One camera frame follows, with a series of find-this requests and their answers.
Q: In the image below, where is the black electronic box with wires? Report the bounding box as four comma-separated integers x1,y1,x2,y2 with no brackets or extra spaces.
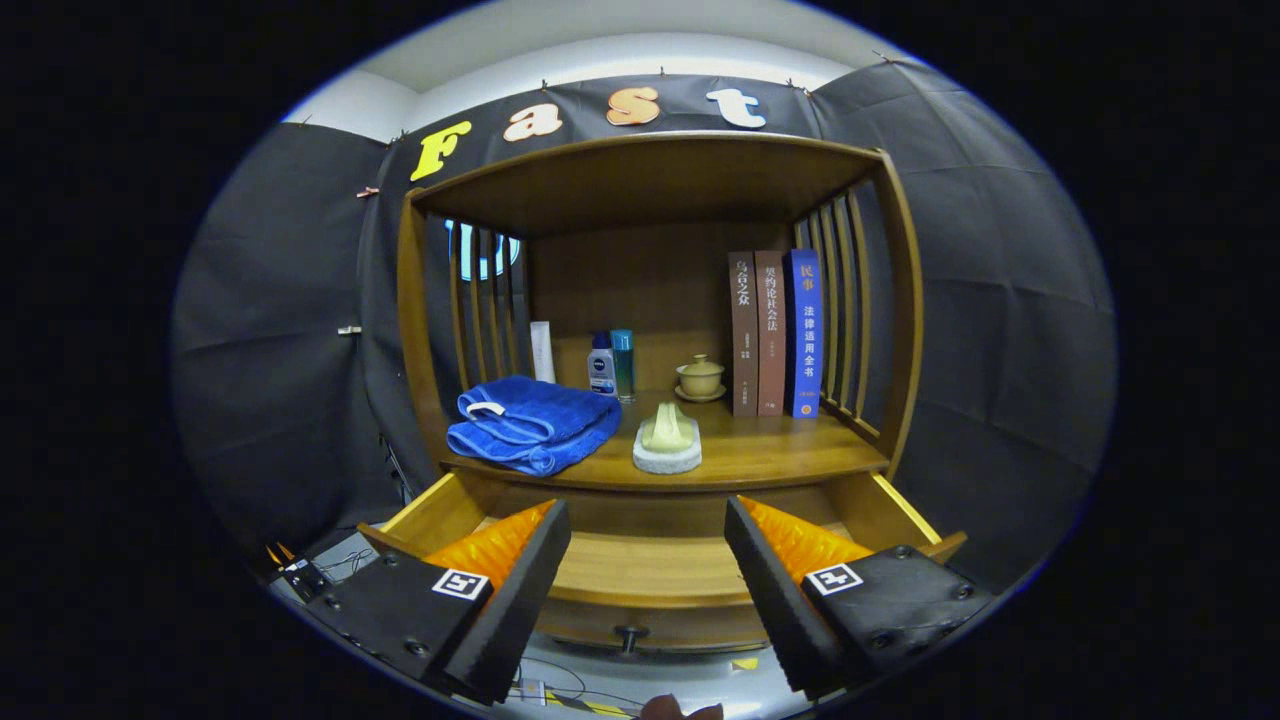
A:
265,543,336,604

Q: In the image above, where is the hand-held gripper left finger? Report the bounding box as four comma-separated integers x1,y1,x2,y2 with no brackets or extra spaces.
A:
305,498,573,706

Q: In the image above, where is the teal bottle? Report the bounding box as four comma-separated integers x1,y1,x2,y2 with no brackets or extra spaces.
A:
611,329,636,404

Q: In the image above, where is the blue book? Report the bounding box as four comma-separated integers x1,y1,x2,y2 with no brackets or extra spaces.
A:
784,248,825,419

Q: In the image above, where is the yellow black floor tape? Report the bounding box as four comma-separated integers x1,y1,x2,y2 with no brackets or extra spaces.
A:
545,690,641,720

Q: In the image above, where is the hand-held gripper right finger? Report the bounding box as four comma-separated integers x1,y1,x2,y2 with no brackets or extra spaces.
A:
724,495,993,701

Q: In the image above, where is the beige lidded teacup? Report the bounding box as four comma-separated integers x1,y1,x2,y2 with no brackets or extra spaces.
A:
674,354,728,404

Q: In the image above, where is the white scrub pad with strap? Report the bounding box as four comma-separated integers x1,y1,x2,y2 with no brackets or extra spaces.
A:
632,402,703,475

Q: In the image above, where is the reddish brown book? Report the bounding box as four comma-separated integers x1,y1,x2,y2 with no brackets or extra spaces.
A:
754,250,788,417

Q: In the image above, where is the thin floor cable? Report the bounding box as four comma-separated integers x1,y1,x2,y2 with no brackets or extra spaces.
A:
515,655,646,713

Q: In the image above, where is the wooden drawer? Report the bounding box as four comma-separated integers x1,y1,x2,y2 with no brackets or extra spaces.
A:
358,470,969,656

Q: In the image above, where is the black backdrop cloth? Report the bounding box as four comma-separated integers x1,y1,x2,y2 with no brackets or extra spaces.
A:
170,60,1118,591

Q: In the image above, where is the wooden countertop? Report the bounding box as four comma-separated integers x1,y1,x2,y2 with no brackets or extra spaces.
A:
440,390,891,493

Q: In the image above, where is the folded blue towel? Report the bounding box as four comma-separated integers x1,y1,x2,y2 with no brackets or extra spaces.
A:
446,375,623,477

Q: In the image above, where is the wooden cabinet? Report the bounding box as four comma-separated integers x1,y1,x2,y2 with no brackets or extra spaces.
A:
358,130,969,656

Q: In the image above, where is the white bottle with blue cap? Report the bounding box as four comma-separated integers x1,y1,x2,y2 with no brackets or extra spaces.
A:
587,331,618,399

